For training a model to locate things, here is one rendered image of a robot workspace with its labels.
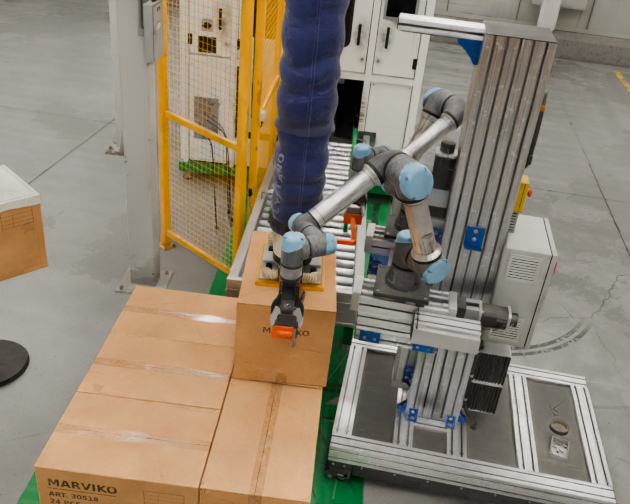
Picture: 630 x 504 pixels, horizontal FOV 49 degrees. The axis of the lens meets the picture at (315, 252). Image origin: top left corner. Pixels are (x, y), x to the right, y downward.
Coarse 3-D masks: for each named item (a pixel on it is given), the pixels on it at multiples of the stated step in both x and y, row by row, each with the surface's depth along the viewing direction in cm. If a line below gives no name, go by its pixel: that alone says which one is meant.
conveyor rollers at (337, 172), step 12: (336, 144) 542; (348, 144) 542; (336, 156) 519; (348, 156) 526; (336, 168) 503; (348, 168) 503; (336, 180) 481; (324, 192) 464; (264, 216) 426; (336, 216) 434; (264, 228) 411; (324, 228) 418; (336, 228) 426; (348, 228) 425; (336, 252) 395; (348, 252) 403; (336, 264) 386; (348, 264) 386; (336, 276) 372; (348, 276) 379; (336, 288) 363; (348, 288) 363
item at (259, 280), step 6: (264, 246) 310; (270, 246) 305; (258, 264) 297; (264, 264) 296; (270, 264) 292; (276, 264) 297; (258, 270) 293; (258, 276) 289; (258, 282) 285; (264, 282) 285; (270, 282) 286; (276, 282) 286
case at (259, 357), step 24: (264, 240) 319; (240, 288) 283; (264, 288) 285; (240, 312) 277; (264, 312) 276; (312, 312) 276; (336, 312) 276; (240, 336) 283; (264, 336) 283; (312, 336) 282; (240, 360) 289; (264, 360) 289; (288, 360) 289; (312, 360) 288; (312, 384) 295
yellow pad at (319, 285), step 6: (324, 258) 307; (324, 264) 302; (306, 270) 296; (312, 270) 292; (318, 270) 296; (324, 270) 299; (306, 282) 288; (318, 282) 288; (300, 288) 286; (306, 288) 286; (312, 288) 286; (318, 288) 286
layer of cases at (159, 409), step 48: (144, 288) 347; (144, 336) 314; (192, 336) 317; (96, 384) 284; (144, 384) 287; (192, 384) 290; (240, 384) 292; (288, 384) 295; (96, 432) 262; (144, 432) 264; (192, 432) 266; (240, 432) 269; (288, 432) 271; (48, 480) 249; (96, 480) 247; (144, 480) 245; (192, 480) 246; (240, 480) 248; (288, 480) 250
